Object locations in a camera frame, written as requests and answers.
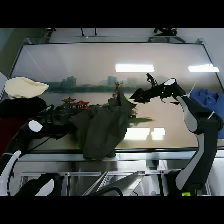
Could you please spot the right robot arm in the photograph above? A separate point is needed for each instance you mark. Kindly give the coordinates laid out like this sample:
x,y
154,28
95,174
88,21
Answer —
x,y
203,133

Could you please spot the black garment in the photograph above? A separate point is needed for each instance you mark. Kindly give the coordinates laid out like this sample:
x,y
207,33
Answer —
x,y
20,106

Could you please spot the cream garment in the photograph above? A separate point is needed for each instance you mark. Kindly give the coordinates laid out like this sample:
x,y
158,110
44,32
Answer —
x,y
25,87

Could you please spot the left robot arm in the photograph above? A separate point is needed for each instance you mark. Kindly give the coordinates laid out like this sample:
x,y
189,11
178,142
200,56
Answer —
x,y
35,126

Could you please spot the blue garment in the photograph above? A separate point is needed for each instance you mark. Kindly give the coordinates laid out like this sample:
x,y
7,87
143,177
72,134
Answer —
x,y
210,100

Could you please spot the dark red garment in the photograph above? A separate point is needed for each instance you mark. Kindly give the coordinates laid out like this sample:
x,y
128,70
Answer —
x,y
9,133

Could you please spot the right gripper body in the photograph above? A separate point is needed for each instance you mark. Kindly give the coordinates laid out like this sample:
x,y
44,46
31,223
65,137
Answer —
x,y
148,94

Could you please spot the olive green shirt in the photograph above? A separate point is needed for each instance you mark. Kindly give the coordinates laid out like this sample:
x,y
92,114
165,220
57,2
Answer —
x,y
101,130

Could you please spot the silver frame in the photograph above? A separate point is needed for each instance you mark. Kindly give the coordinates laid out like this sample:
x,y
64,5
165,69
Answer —
x,y
133,156

